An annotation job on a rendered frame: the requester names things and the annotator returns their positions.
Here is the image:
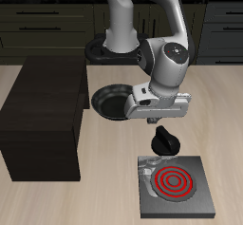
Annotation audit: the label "dark grey stove plate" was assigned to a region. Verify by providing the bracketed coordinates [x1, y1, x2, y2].
[138, 155, 216, 219]

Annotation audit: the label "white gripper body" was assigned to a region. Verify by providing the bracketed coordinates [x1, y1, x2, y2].
[123, 91, 193, 121]

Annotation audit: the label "black frying pan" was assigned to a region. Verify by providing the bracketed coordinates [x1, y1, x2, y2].
[90, 84, 135, 122]

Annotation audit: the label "round black stove knob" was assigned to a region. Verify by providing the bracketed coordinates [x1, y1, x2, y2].
[151, 125, 181, 157]

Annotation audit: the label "dark wooden cabinet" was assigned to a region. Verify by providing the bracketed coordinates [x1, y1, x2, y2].
[0, 55, 91, 182]

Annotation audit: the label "dark kitchen cupboards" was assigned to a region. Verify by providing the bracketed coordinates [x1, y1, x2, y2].
[0, 0, 243, 66]

